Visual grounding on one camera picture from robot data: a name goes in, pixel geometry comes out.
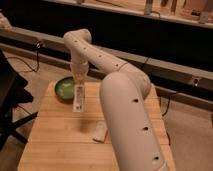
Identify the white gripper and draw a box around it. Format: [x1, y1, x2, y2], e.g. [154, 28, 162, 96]
[70, 58, 89, 85]

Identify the green bowl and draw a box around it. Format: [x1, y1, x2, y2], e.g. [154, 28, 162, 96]
[54, 77, 75, 101]

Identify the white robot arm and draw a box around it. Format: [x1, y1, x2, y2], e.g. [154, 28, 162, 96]
[63, 29, 169, 171]

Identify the white lotion bottle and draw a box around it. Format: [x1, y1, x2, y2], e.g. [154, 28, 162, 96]
[73, 84, 85, 113]

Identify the black cable on floor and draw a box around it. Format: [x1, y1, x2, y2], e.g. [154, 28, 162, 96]
[6, 39, 45, 74]

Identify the black chair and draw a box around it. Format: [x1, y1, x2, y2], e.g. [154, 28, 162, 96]
[0, 49, 37, 151]

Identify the black cable by table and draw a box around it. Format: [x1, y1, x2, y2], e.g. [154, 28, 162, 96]
[159, 96, 172, 118]

